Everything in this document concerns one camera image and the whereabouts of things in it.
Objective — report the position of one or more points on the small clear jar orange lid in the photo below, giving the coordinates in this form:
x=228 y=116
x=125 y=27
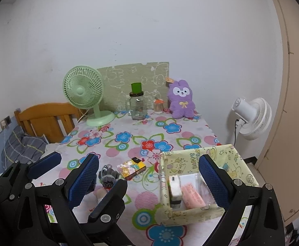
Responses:
x=158 y=107

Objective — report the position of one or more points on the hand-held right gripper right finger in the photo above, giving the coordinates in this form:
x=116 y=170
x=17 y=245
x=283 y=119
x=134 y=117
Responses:
x=214 y=184

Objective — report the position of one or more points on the cartoon print small box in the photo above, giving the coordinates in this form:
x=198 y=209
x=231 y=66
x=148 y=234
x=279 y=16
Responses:
x=128 y=167

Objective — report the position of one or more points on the purple plush bunny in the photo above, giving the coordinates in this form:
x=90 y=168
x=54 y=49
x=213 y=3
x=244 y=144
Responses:
x=181 y=105

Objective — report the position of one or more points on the green desk fan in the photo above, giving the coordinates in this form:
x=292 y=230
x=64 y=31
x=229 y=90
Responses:
x=81 y=89

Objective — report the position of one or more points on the green printed board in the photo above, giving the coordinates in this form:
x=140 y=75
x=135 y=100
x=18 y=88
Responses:
x=128 y=74

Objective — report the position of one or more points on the pink packet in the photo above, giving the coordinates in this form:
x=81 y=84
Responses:
x=193 y=196

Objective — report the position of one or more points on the white rectangular box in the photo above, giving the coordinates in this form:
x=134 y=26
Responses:
x=175 y=187

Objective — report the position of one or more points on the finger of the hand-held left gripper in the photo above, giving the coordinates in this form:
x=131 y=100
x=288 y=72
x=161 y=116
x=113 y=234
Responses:
x=108 y=202
x=45 y=162

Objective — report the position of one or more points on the glass mug jar green lid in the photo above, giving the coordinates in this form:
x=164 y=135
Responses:
x=138 y=107

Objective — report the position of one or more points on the wall socket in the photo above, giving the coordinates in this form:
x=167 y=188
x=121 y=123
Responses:
x=7 y=120

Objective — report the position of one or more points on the white standing fan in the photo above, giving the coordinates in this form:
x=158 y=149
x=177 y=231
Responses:
x=246 y=110

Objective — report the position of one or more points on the white sock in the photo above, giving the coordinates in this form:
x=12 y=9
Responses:
x=99 y=197

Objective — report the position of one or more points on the yellow printed box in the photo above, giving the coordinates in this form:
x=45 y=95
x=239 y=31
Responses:
x=187 y=214

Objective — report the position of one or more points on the wooden bed headboard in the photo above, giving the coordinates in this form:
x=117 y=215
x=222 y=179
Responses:
x=41 y=112

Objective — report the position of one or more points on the grey plaid pillow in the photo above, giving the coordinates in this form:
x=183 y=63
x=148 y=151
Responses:
x=23 y=143

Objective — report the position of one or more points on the beige door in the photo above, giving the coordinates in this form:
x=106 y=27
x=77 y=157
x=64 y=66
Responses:
x=298 y=107

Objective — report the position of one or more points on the clear plastic bag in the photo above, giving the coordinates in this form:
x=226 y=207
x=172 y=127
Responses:
x=202 y=192

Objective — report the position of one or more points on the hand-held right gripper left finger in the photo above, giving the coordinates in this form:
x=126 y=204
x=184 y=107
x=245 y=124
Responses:
x=84 y=182

